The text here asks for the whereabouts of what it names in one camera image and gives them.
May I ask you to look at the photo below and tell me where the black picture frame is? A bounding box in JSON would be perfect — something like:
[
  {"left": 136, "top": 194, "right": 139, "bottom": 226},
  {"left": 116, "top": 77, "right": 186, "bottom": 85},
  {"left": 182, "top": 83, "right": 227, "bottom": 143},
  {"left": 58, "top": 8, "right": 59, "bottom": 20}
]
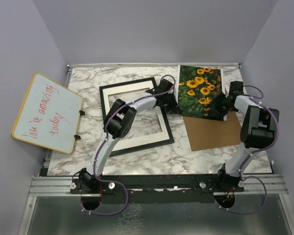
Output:
[{"left": 99, "top": 77, "right": 174, "bottom": 157}]

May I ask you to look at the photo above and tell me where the sunflower photo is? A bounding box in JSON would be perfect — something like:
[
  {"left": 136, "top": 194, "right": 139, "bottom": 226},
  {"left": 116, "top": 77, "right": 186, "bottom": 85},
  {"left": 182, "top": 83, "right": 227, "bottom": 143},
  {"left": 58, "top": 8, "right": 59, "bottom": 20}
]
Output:
[{"left": 175, "top": 65, "right": 227, "bottom": 121}]

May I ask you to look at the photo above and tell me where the white mat board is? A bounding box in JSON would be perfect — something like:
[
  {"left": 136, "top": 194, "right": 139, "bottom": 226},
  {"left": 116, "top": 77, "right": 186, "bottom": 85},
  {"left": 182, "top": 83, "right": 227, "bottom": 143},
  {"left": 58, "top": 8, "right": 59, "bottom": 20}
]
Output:
[{"left": 99, "top": 77, "right": 174, "bottom": 156}]

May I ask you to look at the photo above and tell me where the yellow rimmed whiteboard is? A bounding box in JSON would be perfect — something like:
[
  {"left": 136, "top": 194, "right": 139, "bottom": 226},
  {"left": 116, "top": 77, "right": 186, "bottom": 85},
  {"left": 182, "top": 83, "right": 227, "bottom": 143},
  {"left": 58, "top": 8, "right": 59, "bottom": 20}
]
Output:
[{"left": 12, "top": 73, "right": 84, "bottom": 154}]

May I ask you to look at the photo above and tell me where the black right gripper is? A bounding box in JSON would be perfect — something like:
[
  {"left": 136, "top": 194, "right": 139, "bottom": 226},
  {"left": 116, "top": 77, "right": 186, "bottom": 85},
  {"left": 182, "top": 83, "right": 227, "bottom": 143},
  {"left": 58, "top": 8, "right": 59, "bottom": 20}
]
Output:
[{"left": 206, "top": 92, "right": 233, "bottom": 119}]

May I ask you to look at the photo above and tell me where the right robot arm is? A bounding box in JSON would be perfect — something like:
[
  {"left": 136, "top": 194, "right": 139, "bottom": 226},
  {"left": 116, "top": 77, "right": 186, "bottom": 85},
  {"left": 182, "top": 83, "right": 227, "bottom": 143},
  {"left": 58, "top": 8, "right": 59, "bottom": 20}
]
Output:
[{"left": 211, "top": 81, "right": 279, "bottom": 191}]

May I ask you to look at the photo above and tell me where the aluminium rail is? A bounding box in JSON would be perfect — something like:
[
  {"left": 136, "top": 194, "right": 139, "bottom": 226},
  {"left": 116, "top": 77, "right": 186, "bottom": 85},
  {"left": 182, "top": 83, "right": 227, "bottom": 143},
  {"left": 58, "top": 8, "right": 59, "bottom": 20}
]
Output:
[{"left": 28, "top": 174, "right": 289, "bottom": 197}]

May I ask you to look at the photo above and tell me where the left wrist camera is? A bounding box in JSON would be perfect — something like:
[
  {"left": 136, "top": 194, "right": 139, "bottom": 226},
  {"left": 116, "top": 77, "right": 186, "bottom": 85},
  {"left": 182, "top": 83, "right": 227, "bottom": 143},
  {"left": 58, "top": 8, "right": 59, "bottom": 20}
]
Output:
[{"left": 157, "top": 79, "right": 174, "bottom": 94}]

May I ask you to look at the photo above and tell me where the brown backing board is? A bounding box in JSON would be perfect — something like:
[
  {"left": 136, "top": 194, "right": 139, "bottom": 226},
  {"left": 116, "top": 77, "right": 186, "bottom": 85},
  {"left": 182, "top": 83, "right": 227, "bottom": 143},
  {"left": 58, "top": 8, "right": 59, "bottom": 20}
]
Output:
[{"left": 183, "top": 112, "right": 241, "bottom": 151}]

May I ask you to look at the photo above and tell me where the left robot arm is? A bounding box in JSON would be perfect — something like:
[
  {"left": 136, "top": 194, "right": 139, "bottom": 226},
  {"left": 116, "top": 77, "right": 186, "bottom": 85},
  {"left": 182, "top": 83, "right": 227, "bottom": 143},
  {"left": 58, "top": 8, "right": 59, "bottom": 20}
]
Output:
[{"left": 78, "top": 75, "right": 177, "bottom": 193}]

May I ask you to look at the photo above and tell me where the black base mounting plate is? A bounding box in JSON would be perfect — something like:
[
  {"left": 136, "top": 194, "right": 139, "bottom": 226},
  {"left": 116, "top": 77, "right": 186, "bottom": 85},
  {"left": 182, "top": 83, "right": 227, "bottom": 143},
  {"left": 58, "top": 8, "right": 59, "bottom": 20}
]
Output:
[{"left": 70, "top": 170, "right": 244, "bottom": 204}]

